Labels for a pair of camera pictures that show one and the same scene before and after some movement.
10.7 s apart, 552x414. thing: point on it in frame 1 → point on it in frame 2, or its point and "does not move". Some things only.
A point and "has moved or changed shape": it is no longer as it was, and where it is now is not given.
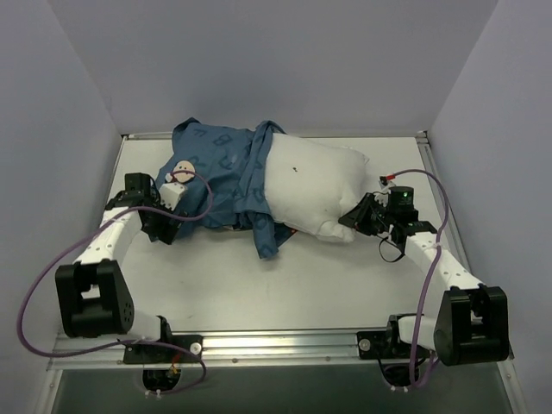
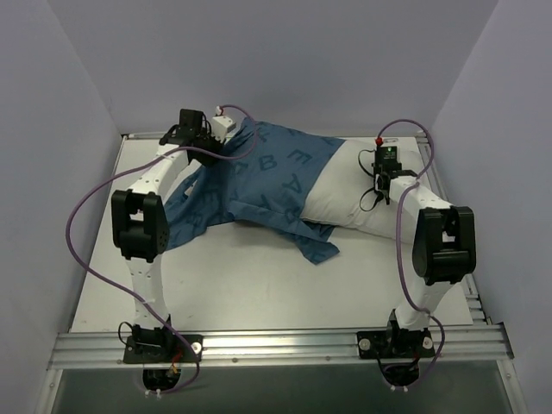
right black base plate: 386,345 does not move
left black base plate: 162,354 does not move
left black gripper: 168,230 → 207,152
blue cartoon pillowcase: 224,172 has moved or changed shape
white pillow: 310,185 has moved or changed shape
